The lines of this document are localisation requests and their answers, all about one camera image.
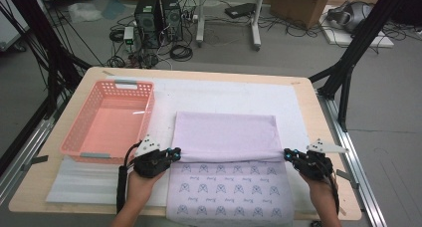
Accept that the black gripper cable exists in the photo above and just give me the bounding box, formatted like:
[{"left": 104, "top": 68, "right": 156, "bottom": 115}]
[
  {"left": 317, "top": 160, "right": 341, "bottom": 216},
  {"left": 115, "top": 141, "right": 143, "bottom": 215}
]

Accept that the person's right hand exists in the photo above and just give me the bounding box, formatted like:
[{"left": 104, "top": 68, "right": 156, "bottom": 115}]
[{"left": 300, "top": 172, "right": 338, "bottom": 205}]

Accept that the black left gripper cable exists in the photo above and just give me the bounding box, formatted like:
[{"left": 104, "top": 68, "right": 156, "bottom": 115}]
[{"left": 115, "top": 141, "right": 143, "bottom": 215}]

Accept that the white foam mat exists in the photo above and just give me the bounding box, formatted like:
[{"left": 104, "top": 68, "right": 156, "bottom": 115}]
[{"left": 45, "top": 76, "right": 317, "bottom": 212}]

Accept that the white metal stand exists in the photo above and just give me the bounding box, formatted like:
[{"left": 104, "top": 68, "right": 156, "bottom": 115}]
[{"left": 195, "top": 0, "right": 267, "bottom": 52}]

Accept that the black metal frame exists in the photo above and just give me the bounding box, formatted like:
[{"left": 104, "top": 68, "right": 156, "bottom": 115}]
[
  {"left": 0, "top": 0, "right": 93, "bottom": 118},
  {"left": 308, "top": 0, "right": 412, "bottom": 132}
]

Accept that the white foam board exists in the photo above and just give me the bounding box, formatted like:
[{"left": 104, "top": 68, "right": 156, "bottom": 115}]
[{"left": 319, "top": 4, "right": 396, "bottom": 49}]

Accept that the aluminium rail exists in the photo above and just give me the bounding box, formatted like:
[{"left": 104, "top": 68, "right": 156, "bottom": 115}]
[
  {"left": 317, "top": 94, "right": 387, "bottom": 227},
  {"left": 0, "top": 115, "right": 56, "bottom": 205}
]

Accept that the black computer tower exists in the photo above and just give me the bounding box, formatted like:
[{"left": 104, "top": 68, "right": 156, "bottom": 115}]
[
  {"left": 133, "top": 0, "right": 163, "bottom": 51},
  {"left": 160, "top": 0, "right": 184, "bottom": 42}
]

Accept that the grey bag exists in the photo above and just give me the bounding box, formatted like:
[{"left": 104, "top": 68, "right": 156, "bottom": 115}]
[{"left": 326, "top": 0, "right": 376, "bottom": 34}]

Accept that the person's left hand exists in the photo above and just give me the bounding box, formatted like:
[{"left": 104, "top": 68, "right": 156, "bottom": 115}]
[{"left": 127, "top": 171, "right": 165, "bottom": 202}]

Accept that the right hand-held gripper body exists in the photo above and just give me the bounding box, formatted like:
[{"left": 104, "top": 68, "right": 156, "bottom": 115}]
[{"left": 293, "top": 137, "right": 350, "bottom": 181}]

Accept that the large cardboard box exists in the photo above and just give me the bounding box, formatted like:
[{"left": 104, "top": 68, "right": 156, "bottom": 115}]
[{"left": 270, "top": 0, "right": 332, "bottom": 30}]

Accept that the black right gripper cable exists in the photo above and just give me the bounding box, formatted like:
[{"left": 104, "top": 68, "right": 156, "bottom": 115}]
[{"left": 317, "top": 160, "right": 341, "bottom": 216}]

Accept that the lilac printed towel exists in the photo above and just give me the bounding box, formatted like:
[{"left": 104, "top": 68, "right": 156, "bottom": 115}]
[{"left": 165, "top": 111, "right": 297, "bottom": 223}]

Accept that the white power box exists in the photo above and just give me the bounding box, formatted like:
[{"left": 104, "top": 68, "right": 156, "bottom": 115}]
[{"left": 122, "top": 26, "right": 135, "bottom": 52}]

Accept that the clear plastic bag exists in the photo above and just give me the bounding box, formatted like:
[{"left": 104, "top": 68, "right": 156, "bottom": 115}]
[{"left": 68, "top": 1, "right": 104, "bottom": 24}]

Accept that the pink perforated plastic basket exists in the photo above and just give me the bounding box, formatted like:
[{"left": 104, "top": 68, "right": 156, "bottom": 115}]
[{"left": 59, "top": 80, "right": 156, "bottom": 165}]

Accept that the coiled black cable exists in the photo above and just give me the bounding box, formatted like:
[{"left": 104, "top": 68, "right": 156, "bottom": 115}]
[{"left": 169, "top": 44, "right": 194, "bottom": 63}]

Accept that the black flat device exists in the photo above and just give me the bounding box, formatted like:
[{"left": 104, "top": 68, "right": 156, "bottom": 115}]
[{"left": 224, "top": 2, "right": 258, "bottom": 19}]

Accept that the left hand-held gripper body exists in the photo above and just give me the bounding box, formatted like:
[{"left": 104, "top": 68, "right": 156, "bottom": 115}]
[{"left": 132, "top": 133, "right": 173, "bottom": 179}]

